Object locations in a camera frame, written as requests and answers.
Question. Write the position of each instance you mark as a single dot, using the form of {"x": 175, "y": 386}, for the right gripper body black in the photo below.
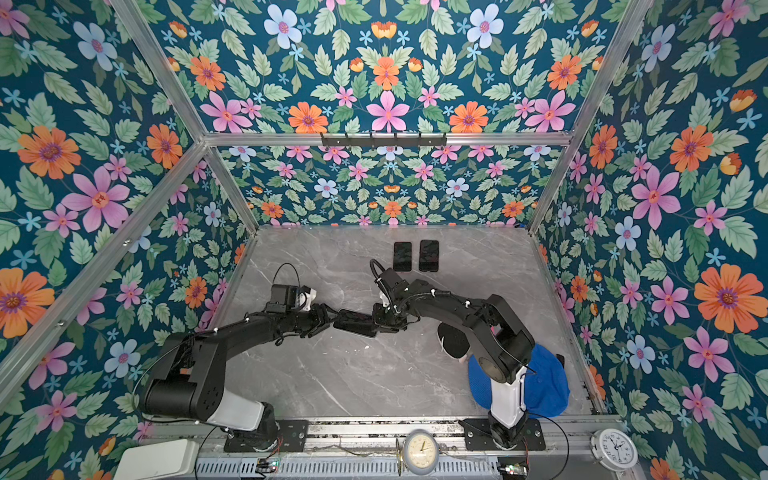
{"x": 387, "y": 318}

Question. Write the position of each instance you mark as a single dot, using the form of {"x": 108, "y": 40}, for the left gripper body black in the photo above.
{"x": 308, "y": 322}

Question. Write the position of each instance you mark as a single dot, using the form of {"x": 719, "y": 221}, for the black phone pink edge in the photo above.
{"x": 402, "y": 256}

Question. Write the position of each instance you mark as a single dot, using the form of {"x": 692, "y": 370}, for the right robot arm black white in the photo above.
{"x": 499, "y": 341}

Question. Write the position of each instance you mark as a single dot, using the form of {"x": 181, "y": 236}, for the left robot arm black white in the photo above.
{"x": 188, "y": 381}

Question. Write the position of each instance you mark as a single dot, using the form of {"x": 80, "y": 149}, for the round beige clock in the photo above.
{"x": 420, "y": 452}

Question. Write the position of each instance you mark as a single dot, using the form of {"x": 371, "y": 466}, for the blue cloth hat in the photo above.
{"x": 546, "y": 391}

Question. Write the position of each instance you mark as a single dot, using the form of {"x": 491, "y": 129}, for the white box device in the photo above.
{"x": 165, "y": 460}

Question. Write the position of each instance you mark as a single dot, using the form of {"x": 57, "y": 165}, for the white alarm clock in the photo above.
{"x": 614, "y": 450}

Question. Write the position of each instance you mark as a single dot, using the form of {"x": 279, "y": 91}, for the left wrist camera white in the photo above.
{"x": 306, "y": 298}

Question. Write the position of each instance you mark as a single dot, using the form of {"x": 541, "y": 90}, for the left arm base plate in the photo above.
{"x": 286, "y": 436}

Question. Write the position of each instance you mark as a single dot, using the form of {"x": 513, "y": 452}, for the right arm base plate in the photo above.
{"x": 484, "y": 434}

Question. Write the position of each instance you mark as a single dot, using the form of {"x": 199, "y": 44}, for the black hook rail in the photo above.
{"x": 371, "y": 140}

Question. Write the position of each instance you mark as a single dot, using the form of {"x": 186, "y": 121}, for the aluminium front rail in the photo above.
{"x": 369, "y": 430}

